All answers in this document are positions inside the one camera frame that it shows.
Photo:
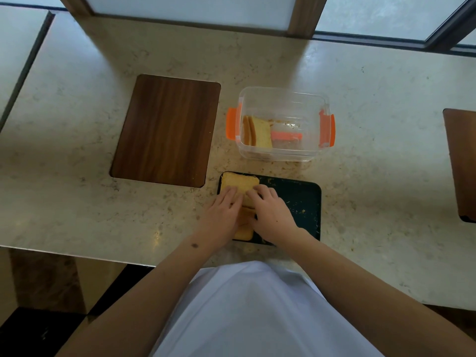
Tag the white shirt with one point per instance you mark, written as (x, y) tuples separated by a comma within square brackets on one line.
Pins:
[(260, 312)]

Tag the dark green tray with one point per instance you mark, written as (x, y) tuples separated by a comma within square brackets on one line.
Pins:
[(301, 204)]

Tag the person's left hand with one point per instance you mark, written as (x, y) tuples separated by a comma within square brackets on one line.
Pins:
[(219, 219)]

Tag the person's right forearm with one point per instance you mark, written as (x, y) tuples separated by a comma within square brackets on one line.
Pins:
[(372, 304)]

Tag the clear container with orange clips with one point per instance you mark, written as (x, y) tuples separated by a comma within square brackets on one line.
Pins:
[(293, 107)]

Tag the person's right hand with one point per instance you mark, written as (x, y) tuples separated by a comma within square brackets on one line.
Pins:
[(271, 219)]

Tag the person's left forearm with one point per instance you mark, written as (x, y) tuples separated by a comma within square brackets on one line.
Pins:
[(137, 304)]

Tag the wooden window post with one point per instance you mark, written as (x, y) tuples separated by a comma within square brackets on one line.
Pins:
[(76, 5), (306, 16)]

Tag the yellow bread slice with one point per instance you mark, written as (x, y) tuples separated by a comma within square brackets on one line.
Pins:
[(245, 131), (245, 232), (240, 181), (263, 133)]

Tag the brown wooden inlay panel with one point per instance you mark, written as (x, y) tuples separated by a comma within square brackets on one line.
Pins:
[(463, 163), (167, 130)]

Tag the dark metal window frame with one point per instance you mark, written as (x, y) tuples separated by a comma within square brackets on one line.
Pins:
[(452, 27)]

